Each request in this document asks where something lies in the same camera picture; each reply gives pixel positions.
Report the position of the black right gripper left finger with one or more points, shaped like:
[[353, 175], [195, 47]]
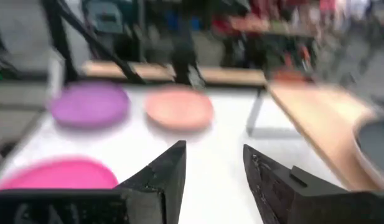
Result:
[[160, 186]]

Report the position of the wooden background table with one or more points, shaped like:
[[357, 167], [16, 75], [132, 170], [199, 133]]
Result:
[[232, 76]]

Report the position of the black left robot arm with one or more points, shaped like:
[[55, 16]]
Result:
[[184, 53]]

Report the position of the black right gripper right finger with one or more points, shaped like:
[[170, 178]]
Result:
[[272, 186]]

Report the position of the purple plate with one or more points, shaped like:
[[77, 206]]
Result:
[[90, 104]]

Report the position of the beige plate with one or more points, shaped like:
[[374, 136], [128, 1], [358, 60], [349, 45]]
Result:
[[375, 146]]

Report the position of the salmon plate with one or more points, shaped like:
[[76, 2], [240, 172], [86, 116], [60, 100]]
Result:
[[179, 109]]

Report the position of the black rig frame struts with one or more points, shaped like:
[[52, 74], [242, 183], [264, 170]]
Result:
[[59, 40]]

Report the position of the wooden board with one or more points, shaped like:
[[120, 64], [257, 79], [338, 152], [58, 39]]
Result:
[[322, 124]]

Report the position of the large pink plate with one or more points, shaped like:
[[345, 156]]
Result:
[[61, 175]]

